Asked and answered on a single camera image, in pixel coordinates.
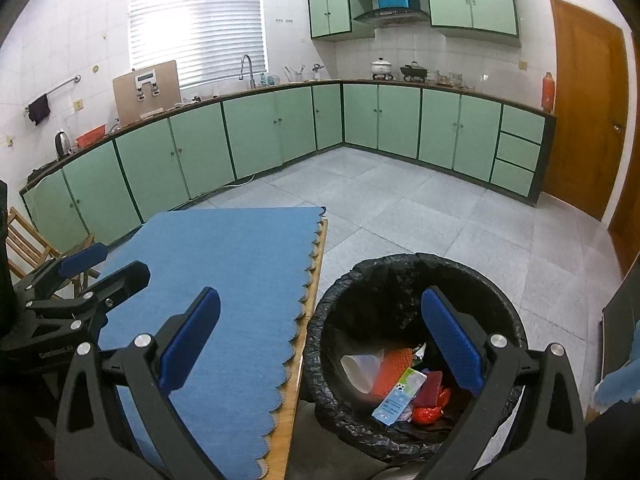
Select red pouch with gold print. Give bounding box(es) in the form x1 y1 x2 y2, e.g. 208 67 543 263
410 387 453 426

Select green base cabinets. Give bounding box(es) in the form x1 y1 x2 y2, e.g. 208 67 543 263
20 79 557 256

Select bin with black bag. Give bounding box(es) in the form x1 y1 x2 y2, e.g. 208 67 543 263
302 254 530 466

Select green wall cabinets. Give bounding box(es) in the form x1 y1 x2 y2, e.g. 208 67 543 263
306 0 522 48

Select metal towel rail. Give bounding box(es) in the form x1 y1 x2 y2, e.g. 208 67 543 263
24 75 82 111

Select red plastic basin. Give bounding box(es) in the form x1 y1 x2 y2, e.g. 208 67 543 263
75 125 108 148

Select dark hanging towel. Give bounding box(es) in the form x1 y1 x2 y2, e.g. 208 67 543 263
27 94 52 127

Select white window blind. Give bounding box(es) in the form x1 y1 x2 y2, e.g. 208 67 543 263
130 0 268 92

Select wooden folding chair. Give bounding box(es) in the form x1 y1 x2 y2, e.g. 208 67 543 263
5 206 101 296

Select dark grey board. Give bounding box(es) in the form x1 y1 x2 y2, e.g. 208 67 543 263
600 272 640 391

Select dark red wallet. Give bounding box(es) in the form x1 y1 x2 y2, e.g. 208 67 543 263
415 371 445 407

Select cardboard box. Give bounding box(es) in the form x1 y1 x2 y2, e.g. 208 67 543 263
112 60 182 126

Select clear plastic wrap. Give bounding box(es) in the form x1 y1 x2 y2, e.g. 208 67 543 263
341 350 386 395

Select light blue cloth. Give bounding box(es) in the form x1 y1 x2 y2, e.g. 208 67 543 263
592 345 640 406

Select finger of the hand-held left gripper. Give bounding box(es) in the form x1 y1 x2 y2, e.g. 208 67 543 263
12 242 109 301
25 260 152 335

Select orange foam net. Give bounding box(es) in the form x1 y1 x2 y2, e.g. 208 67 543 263
372 347 417 401

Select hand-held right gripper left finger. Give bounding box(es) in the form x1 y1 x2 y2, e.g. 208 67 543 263
55 286 222 480

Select light blue carton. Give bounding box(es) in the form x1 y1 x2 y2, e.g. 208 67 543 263
371 367 428 423

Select blue foam mat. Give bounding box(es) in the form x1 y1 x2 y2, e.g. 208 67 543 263
82 206 326 480

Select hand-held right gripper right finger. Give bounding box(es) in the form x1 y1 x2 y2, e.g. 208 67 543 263
420 285 587 480

